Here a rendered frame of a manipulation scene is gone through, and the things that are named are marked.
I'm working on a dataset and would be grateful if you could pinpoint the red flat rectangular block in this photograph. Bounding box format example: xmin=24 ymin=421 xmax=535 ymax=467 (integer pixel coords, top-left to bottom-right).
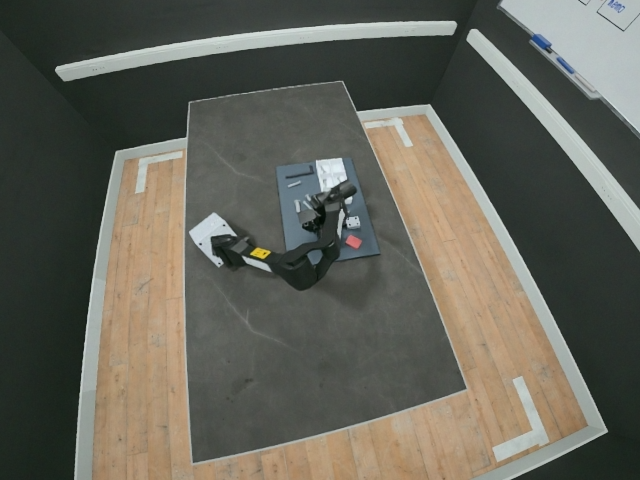
xmin=345 ymin=235 xmax=361 ymax=250

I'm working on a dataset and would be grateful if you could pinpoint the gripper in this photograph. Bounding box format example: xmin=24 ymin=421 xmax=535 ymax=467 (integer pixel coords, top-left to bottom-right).
xmin=311 ymin=194 xmax=326 ymax=239

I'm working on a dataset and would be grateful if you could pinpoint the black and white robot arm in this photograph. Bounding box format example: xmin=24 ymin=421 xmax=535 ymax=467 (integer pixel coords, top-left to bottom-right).
xmin=210 ymin=179 xmax=357 ymax=291

